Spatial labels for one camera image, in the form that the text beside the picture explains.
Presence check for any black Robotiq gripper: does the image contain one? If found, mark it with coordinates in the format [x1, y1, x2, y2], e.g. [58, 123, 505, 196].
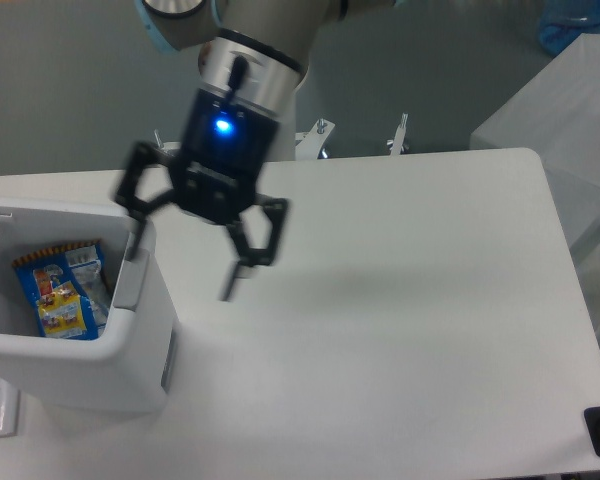
[112, 89, 289, 302]

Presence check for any blue snack wrapper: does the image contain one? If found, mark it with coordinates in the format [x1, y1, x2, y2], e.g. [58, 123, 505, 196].
[12, 239, 111, 340]

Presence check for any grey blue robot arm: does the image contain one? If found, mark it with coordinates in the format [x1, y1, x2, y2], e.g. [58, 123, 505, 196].
[113, 1, 397, 300]

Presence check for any white trash can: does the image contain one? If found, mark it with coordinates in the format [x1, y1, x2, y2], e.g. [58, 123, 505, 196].
[0, 197, 180, 412]

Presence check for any white covered side table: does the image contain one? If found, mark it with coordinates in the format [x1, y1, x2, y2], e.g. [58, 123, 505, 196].
[470, 34, 600, 346]

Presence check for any blue water jug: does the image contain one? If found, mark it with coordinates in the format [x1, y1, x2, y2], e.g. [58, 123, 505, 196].
[536, 1, 600, 57]

